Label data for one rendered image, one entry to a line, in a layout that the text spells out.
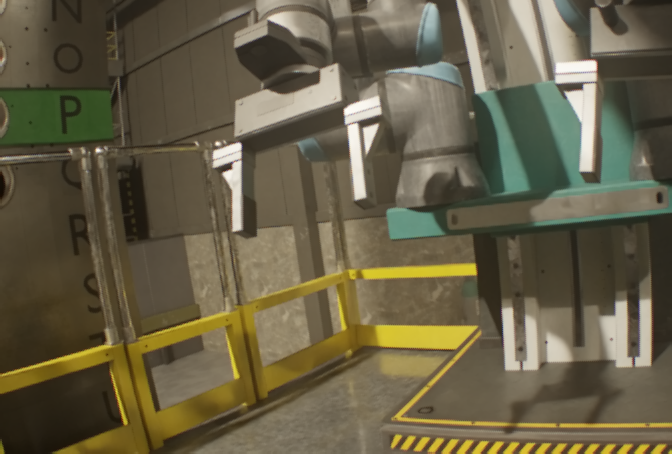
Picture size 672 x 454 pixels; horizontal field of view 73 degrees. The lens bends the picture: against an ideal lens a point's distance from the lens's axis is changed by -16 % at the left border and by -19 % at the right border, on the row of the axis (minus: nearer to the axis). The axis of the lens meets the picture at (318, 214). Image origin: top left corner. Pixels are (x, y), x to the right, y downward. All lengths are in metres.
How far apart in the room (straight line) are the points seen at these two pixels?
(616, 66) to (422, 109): 0.58
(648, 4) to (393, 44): 0.38
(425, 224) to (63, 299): 1.88
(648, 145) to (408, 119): 0.44
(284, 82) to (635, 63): 0.36
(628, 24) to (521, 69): 0.74
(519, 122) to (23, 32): 2.21
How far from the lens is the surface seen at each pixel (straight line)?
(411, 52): 0.75
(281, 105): 0.57
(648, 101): 0.95
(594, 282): 1.20
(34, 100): 2.59
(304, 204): 8.36
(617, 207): 0.93
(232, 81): 9.86
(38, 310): 2.50
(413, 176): 1.01
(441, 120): 1.00
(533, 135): 1.10
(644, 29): 0.47
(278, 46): 0.56
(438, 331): 2.40
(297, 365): 2.31
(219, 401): 2.02
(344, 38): 0.74
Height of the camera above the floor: 0.77
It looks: 2 degrees down
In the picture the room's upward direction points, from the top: 8 degrees counter-clockwise
